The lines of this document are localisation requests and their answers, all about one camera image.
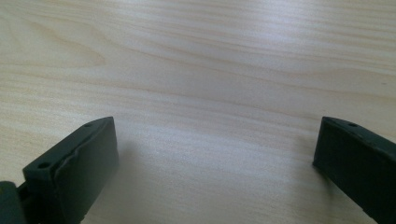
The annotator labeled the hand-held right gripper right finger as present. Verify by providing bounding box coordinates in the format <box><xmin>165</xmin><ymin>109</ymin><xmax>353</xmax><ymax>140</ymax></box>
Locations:
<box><xmin>312</xmin><ymin>116</ymin><xmax>396</xmax><ymax>224</ymax></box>

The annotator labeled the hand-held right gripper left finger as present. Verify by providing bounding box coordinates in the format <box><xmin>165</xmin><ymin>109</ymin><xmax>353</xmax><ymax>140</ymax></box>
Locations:
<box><xmin>21</xmin><ymin>116</ymin><xmax>120</xmax><ymax>224</ymax></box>

